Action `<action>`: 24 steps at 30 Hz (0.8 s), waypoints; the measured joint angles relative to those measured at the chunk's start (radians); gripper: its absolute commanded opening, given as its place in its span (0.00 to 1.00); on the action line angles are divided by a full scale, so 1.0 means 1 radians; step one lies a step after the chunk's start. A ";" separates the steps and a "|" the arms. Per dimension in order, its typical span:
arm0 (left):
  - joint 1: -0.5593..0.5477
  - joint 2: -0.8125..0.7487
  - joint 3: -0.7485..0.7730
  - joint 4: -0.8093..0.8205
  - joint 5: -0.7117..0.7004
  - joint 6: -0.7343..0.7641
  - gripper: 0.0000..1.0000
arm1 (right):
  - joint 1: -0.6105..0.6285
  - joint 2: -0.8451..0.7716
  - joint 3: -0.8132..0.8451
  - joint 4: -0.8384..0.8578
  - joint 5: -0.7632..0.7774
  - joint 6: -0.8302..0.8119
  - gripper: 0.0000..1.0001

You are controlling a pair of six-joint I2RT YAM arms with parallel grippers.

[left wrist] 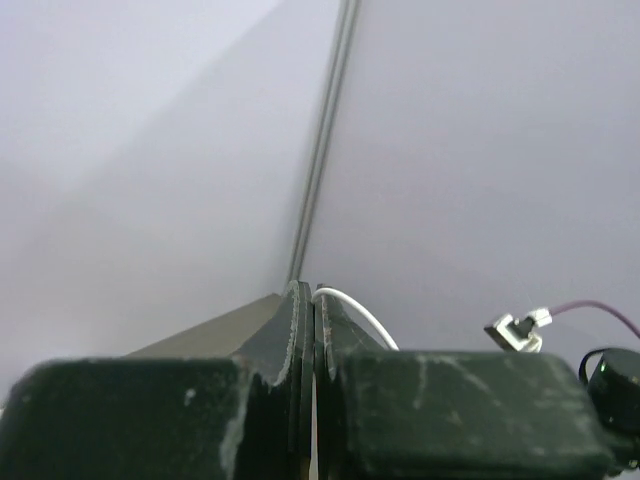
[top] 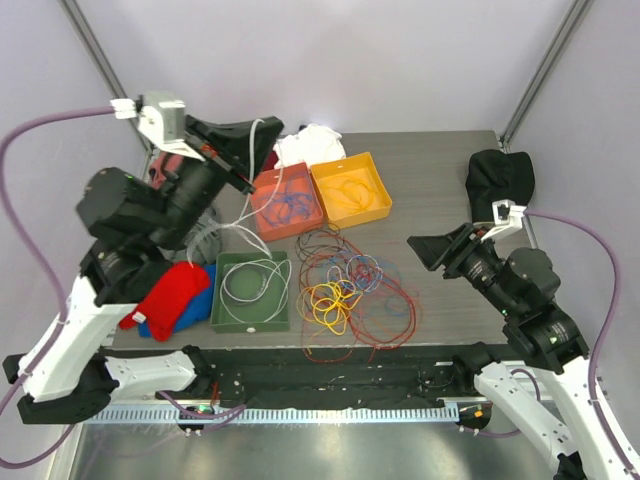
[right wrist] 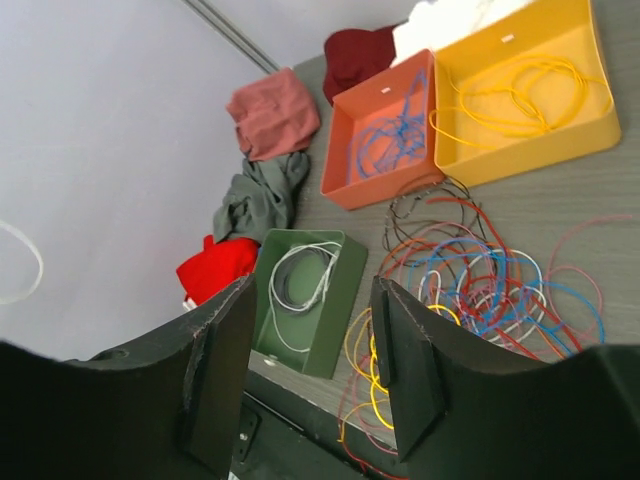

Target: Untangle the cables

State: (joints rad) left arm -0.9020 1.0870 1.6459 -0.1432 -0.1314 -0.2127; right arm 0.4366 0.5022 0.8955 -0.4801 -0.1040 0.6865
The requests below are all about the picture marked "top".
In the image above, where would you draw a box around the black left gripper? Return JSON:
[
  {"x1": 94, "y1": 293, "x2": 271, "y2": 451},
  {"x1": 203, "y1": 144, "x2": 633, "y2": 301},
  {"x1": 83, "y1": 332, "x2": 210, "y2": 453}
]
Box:
[{"x1": 152, "y1": 114, "x2": 288, "y2": 249}]

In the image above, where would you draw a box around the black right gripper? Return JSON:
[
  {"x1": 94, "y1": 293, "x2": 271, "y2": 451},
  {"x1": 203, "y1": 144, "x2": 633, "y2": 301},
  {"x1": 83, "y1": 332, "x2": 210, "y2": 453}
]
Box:
[{"x1": 407, "y1": 220, "x2": 519, "y2": 316}]

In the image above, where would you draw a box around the purple blue cable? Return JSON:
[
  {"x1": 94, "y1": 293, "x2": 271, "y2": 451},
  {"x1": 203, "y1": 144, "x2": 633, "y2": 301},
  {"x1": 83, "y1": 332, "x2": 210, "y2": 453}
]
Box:
[{"x1": 257, "y1": 189, "x2": 311, "y2": 226}]

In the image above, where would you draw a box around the red cable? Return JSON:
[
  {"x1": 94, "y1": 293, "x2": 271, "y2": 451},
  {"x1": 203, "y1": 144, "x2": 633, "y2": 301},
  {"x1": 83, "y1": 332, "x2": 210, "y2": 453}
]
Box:
[{"x1": 297, "y1": 224, "x2": 424, "y2": 364}]

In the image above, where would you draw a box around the bright yellow cable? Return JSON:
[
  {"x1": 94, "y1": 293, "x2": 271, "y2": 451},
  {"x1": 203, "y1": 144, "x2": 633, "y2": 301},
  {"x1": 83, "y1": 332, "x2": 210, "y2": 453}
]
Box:
[{"x1": 312, "y1": 279, "x2": 366, "y2": 336}]

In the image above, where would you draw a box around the orange yellow cable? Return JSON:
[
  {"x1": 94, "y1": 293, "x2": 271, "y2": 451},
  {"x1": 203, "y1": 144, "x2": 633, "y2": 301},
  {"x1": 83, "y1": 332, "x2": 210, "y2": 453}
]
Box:
[{"x1": 296, "y1": 279, "x2": 361, "y2": 326}]

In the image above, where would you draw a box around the white cable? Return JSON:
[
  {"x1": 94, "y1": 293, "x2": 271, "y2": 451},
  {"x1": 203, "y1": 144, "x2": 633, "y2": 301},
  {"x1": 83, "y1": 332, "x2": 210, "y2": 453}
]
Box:
[{"x1": 187, "y1": 117, "x2": 293, "y2": 324}]

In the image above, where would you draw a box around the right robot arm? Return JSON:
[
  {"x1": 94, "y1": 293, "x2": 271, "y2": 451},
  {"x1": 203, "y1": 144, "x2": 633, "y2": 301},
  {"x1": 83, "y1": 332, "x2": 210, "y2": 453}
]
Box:
[{"x1": 407, "y1": 219, "x2": 639, "y2": 479}]

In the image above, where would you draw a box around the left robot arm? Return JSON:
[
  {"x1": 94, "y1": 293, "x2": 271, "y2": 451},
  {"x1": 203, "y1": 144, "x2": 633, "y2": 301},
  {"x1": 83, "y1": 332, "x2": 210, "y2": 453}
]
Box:
[{"x1": 3, "y1": 111, "x2": 283, "y2": 425}]

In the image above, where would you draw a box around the dark red cloth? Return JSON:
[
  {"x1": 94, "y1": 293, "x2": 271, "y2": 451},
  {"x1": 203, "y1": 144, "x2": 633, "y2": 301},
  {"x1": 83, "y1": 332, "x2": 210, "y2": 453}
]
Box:
[{"x1": 262, "y1": 150, "x2": 279, "y2": 172}]

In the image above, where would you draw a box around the pink cloth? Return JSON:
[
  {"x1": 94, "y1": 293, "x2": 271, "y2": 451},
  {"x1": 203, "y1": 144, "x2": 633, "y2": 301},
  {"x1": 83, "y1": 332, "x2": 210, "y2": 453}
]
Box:
[{"x1": 148, "y1": 152, "x2": 183, "y2": 189}]

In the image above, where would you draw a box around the white cloth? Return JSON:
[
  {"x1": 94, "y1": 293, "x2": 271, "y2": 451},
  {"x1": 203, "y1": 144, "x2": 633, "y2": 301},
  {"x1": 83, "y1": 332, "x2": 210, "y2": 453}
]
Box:
[{"x1": 274, "y1": 124, "x2": 346, "y2": 169}]

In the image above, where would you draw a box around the coral orange plastic tray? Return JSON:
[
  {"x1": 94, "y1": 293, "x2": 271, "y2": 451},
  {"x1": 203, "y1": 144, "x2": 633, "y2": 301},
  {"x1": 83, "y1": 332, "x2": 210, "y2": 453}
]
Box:
[{"x1": 250, "y1": 163, "x2": 324, "y2": 242}]

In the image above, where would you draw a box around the black bucket hat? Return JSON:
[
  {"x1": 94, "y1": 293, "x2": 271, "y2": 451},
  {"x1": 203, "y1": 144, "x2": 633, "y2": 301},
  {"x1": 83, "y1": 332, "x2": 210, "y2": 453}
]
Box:
[{"x1": 465, "y1": 149, "x2": 535, "y2": 223}]

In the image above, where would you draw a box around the yellow plastic tray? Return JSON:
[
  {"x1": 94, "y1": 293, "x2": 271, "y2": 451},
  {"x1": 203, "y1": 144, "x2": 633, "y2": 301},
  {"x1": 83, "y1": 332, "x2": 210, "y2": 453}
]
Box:
[{"x1": 310, "y1": 152, "x2": 392, "y2": 229}]

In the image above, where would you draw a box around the grey cloth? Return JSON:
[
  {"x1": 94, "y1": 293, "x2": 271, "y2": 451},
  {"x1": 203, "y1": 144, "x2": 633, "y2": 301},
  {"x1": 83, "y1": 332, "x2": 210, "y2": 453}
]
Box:
[{"x1": 164, "y1": 205, "x2": 222, "y2": 265}]

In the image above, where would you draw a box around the green plastic tray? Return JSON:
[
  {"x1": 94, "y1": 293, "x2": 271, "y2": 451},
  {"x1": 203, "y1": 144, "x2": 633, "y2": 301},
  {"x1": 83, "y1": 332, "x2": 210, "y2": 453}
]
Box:
[{"x1": 210, "y1": 251, "x2": 292, "y2": 334}]

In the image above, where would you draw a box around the blue cloth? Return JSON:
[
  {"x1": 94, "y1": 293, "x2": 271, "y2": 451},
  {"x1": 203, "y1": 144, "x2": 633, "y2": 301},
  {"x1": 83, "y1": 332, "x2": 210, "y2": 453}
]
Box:
[{"x1": 137, "y1": 264, "x2": 217, "y2": 338}]

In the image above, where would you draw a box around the bright red cloth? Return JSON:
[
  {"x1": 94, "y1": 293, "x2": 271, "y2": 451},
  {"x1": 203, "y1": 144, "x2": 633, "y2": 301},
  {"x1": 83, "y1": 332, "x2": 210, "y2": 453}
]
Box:
[{"x1": 118, "y1": 262, "x2": 210, "y2": 342}]

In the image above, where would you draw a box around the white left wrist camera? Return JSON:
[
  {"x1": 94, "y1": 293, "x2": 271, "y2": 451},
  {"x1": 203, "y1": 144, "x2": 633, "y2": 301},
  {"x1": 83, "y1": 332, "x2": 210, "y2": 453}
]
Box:
[{"x1": 110, "y1": 91, "x2": 204, "y2": 161}]

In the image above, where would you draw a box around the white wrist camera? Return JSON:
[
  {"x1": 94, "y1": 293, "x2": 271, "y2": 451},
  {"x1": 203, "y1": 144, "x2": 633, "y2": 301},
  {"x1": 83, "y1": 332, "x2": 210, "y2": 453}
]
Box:
[
  {"x1": 110, "y1": 91, "x2": 204, "y2": 161},
  {"x1": 481, "y1": 199, "x2": 527, "y2": 242}
]

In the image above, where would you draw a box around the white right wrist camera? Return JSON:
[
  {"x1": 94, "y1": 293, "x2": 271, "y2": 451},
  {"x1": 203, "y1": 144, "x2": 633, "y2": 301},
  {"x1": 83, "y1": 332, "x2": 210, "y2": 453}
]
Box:
[{"x1": 481, "y1": 199, "x2": 527, "y2": 242}]

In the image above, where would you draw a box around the brown cable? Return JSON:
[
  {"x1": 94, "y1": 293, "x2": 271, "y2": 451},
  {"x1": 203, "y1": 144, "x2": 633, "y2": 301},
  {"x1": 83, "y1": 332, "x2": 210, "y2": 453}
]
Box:
[{"x1": 295, "y1": 224, "x2": 346, "y2": 266}]

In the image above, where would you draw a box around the grey coiled cable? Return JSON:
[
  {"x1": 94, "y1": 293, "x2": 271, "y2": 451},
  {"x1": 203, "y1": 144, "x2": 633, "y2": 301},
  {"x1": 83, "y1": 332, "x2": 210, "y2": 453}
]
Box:
[{"x1": 222, "y1": 265, "x2": 269, "y2": 305}]

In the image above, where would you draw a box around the white slotted cable duct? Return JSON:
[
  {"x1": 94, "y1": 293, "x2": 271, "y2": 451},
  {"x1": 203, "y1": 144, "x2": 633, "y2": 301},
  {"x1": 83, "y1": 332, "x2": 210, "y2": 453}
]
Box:
[{"x1": 85, "y1": 403, "x2": 459, "y2": 425}]

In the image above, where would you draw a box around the right aluminium frame post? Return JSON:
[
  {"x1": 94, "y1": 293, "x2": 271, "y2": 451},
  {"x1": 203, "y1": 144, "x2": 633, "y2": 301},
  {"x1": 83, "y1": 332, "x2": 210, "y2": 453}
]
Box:
[{"x1": 498, "y1": 0, "x2": 593, "y2": 150}]

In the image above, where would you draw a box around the aluminium frame post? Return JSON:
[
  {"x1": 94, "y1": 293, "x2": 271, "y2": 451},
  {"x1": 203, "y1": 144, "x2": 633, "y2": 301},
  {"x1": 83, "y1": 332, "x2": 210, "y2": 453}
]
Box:
[
  {"x1": 498, "y1": 0, "x2": 593, "y2": 150},
  {"x1": 56, "y1": 0, "x2": 157, "y2": 153}
]

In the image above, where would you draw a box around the left aluminium frame post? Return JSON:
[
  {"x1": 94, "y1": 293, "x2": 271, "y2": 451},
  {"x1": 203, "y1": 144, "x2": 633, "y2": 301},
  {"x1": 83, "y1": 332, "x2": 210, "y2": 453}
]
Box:
[{"x1": 56, "y1": 0, "x2": 157, "y2": 153}]

